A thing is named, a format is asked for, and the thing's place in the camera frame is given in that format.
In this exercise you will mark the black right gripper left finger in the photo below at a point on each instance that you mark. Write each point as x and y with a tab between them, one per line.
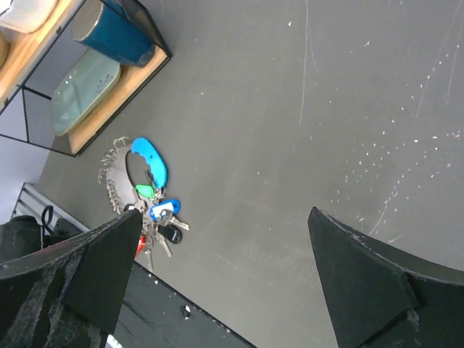
68	294

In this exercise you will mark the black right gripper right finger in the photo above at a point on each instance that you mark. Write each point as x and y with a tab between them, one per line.
380	296

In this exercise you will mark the blue handled metal keyring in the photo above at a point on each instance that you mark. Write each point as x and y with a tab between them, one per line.
115	175

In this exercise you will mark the green key tag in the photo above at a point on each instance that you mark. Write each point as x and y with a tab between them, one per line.
146	191

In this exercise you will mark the red key tag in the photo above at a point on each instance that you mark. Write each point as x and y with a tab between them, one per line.
143	243

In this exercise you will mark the black key fob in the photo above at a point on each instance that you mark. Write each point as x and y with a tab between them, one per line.
172	233

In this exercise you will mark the blue key tag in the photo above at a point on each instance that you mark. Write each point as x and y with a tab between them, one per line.
158	210

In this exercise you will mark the pale green rectangular tray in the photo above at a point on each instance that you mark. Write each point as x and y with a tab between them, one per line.
82	89

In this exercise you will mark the dark blue mug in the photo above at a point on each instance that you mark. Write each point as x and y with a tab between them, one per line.
105	27

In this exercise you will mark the white scalloped bowl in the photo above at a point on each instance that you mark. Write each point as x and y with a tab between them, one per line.
26	16

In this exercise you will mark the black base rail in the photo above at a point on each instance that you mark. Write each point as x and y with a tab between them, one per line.
154	314

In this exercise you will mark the black wire wooden shelf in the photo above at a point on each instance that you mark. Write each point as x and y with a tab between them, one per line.
34	65

